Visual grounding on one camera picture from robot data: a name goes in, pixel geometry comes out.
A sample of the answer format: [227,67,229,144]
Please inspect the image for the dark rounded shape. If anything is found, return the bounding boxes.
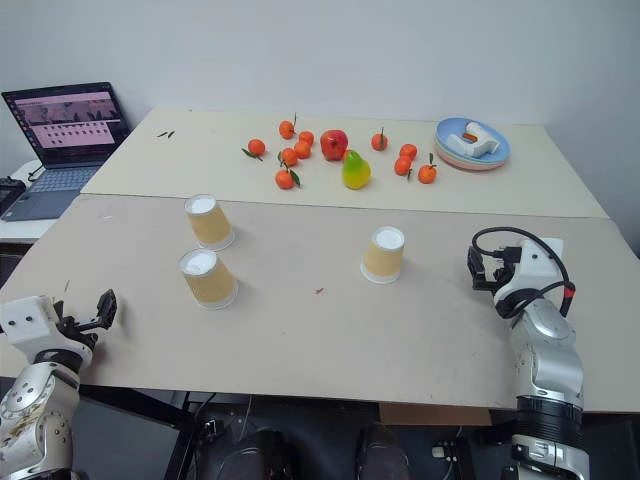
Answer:
[222,428,297,480]

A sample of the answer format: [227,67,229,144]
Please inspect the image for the black table frame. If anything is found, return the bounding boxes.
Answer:
[74,383,251,480]

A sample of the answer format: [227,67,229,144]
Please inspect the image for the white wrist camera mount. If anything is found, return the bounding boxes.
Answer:
[516,236,566,280]
[0,295,65,359]

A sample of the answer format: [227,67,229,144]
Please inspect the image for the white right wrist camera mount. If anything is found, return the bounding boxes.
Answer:
[516,236,566,280]

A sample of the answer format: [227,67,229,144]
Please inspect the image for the pink plate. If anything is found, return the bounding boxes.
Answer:
[433,142,511,174]

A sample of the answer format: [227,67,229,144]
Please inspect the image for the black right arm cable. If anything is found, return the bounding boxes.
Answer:
[471,226,578,319]

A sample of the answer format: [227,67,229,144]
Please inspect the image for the yellow green pear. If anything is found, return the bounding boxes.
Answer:
[340,148,373,192]

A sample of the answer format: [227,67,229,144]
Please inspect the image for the white side table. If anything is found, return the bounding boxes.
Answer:
[0,159,76,245]

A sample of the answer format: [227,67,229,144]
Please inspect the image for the white plastic part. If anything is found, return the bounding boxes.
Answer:
[445,120,501,158]

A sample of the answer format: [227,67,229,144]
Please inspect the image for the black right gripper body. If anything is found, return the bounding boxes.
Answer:
[483,245,522,297]

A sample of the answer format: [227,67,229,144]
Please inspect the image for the black electronic device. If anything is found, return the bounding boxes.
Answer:
[0,176,27,218]

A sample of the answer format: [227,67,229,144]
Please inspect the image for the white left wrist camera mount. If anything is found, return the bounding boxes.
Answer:
[0,295,65,359]

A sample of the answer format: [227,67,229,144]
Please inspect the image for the brown paper cup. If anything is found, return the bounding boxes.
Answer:
[359,225,406,286]
[177,248,240,311]
[183,193,237,252]

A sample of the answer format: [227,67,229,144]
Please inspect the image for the red apple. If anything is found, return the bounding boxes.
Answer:
[319,128,350,163]

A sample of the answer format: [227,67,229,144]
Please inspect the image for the open dark laptop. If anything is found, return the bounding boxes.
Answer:
[1,81,133,222]

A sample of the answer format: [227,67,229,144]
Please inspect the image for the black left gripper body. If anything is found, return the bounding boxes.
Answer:
[51,299,100,353]

